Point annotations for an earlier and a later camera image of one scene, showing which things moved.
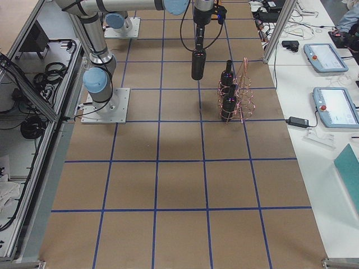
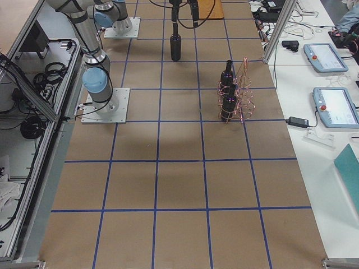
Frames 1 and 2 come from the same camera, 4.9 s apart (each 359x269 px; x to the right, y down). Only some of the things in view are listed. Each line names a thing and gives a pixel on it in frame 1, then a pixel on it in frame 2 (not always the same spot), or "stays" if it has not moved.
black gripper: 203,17 to 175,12
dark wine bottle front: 229,105 stays
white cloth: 9,190 stays
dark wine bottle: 198,64 to 175,43
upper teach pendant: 324,58 stays
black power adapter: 298,122 stays
